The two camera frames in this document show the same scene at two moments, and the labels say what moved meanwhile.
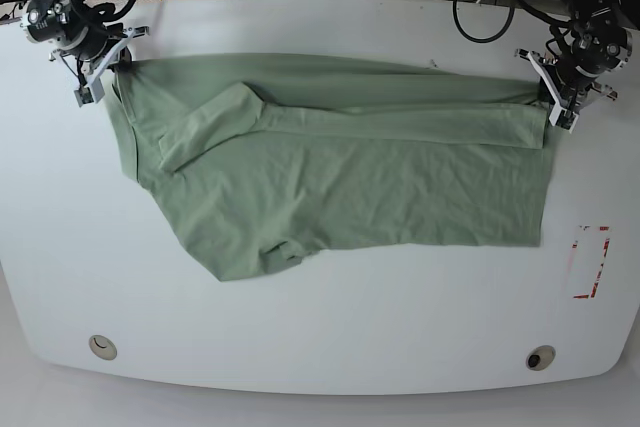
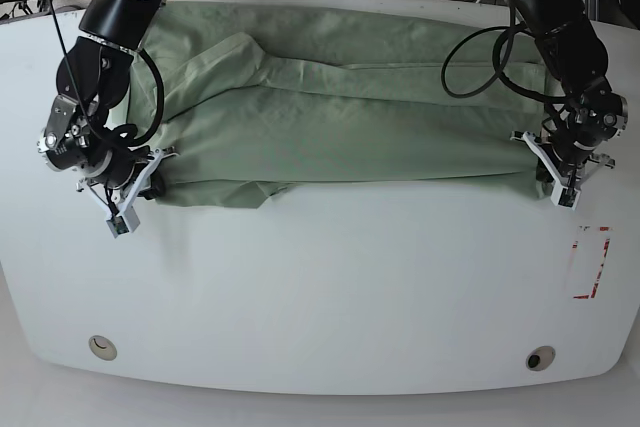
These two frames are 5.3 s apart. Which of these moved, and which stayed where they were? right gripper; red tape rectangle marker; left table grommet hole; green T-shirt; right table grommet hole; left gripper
Moved: left gripper; right gripper; green T-shirt
Stayed: red tape rectangle marker; left table grommet hole; right table grommet hole
